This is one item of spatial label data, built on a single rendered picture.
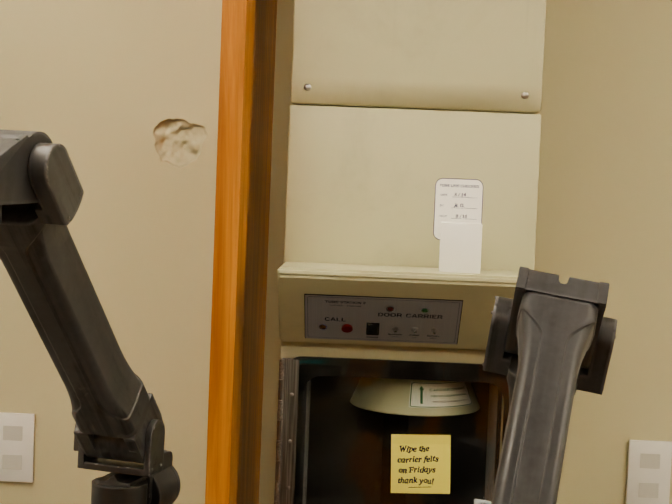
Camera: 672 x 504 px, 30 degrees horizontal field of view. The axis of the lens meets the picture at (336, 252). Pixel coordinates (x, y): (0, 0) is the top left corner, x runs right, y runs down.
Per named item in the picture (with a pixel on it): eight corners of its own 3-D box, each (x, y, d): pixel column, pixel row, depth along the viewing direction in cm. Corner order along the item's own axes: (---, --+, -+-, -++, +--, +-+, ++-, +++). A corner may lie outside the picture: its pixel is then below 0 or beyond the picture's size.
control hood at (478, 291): (279, 339, 161) (282, 261, 161) (532, 349, 160) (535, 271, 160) (272, 350, 150) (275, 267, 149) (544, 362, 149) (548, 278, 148)
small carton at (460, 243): (439, 269, 157) (441, 221, 157) (479, 271, 157) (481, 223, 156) (438, 271, 152) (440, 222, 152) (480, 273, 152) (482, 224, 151)
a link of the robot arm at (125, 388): (-87, 167, 99) (37, 175, 96) (-56, 119, 103) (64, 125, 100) (74, 465, 131) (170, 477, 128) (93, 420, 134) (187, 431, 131)
